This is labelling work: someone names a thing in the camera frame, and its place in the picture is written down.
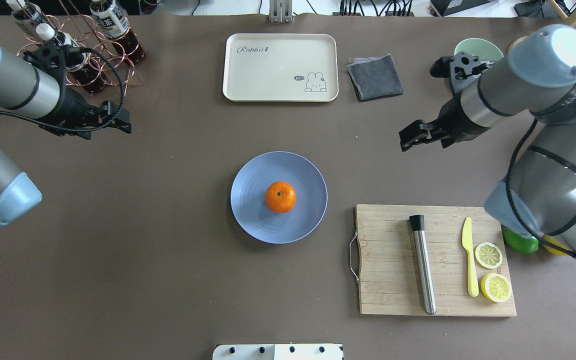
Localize tea bottle right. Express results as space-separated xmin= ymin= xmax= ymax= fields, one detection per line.
xmin=89 ymin=0 xmax=146 ymax=65

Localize green ceramic bowl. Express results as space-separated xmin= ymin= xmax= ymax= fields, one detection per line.
xmin=454 ymin=38 xmax=504 ymax=62

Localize copper wire bottle rack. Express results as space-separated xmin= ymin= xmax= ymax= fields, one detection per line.
xmin=15 ymin=0 xmax=144 ymax=100

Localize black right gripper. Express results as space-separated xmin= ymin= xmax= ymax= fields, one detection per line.
xmin=398 ymin=51 xmax=496 ymax=152

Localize yellow lemon lower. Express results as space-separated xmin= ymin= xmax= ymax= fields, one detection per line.
xmin=541 ymin=234 xmax=571 ymax=257

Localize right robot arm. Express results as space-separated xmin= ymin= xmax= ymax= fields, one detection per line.
xmin=399 ymin=23 xmax=576 ymax=259

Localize lemon half lower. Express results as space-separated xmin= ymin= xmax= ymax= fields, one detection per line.
xmin=479 ymin=273 xmax=512 ymax=303

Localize blue round plate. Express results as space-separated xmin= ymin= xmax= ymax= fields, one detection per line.
xmin=230 ymin=151 xmax=329 ymax=244

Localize cream rabbit tray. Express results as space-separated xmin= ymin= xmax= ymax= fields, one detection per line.
xmin=222 ymin=33 xmax=339 ymax=103

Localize green lime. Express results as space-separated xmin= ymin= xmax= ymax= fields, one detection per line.
xmin=502 ymin=227 xmax=540 ymax=255

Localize wooden cutting board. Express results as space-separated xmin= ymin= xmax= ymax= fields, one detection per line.
xmin=355 ymin=203 xmax=517 ymax=318

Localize orange mandarin fruit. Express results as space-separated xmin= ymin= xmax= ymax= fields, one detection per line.
xmin=264 ymin=181 xmax=297 ymax=214

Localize tea bottle front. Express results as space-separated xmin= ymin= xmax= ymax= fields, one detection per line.
xmin=36 ymin=23 xmax=106 ymax=94

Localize lemon slice upper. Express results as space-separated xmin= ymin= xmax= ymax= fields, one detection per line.
xmin=474 ymin=242 xmax=503 ymax=270

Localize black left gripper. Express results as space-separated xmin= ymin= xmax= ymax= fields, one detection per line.
xmin=23 ymin=44 xmax=132 ymax=140

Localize grey folded cloth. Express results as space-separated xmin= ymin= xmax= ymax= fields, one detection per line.
xmin=347 ymin=54 xmax=405 ymax=101

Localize yellow plastic knife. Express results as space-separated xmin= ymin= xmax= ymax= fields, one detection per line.
xmin=461 ymin=216 xmax=480 ymax=297

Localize steel muddler black tip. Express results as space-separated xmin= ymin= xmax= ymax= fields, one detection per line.
xmin=409 ymin=214 xmax=437 ymax=315

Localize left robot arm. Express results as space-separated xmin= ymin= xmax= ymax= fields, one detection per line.
xmin=0 ymin=43 xmax=131 ymax=228

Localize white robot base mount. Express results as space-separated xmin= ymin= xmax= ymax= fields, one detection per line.
xmin=212 ymin=342 xmax=345 ymax=360

